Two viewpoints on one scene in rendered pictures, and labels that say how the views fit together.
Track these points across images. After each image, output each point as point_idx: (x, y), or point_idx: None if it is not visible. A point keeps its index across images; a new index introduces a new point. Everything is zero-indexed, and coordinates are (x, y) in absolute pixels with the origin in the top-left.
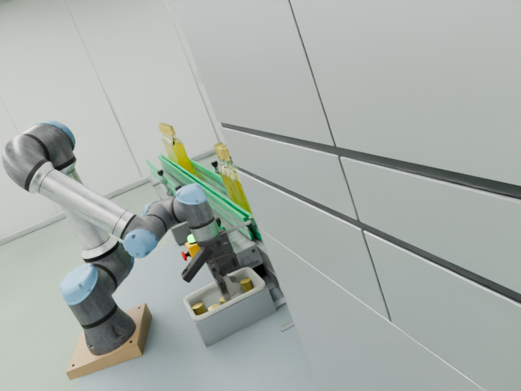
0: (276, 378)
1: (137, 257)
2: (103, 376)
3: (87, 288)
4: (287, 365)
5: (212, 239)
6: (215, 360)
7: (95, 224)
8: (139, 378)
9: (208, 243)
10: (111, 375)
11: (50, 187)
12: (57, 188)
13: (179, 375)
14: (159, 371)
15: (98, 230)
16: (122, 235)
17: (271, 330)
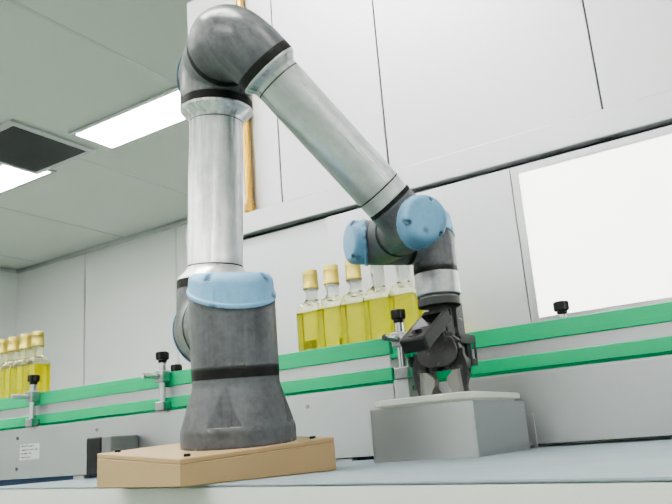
0: None
1: (419, 239)
2: (286, 477)
3: (272, 289)
4: None
5: (459, 296)
6: (537, 453)
7: (355, 167)
8: (402, 467)
9: (455, 299)
10: (306, 475)
11: (305, 78)
12: (315, 86)
13: (499, 458)
14: (437, 463)
15: (242, 240)
16: (398, 197)
17: (570, 447)
